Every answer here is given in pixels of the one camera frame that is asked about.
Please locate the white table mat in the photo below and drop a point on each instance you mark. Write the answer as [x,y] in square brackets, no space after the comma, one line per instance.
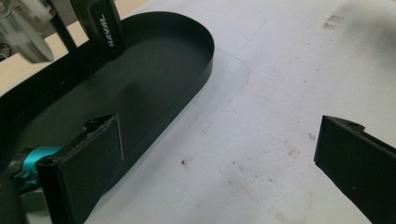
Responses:
[280,93]

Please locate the black key fob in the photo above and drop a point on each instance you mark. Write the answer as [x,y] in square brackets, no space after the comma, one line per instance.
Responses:
[101,26]

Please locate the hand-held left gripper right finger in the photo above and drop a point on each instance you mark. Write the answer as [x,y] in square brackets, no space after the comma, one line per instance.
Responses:
[358,165]

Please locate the black oval tray key stand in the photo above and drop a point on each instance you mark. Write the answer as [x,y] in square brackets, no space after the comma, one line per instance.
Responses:
[146,81]

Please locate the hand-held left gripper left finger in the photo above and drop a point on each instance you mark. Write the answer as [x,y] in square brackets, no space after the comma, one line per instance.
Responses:
[84,168]

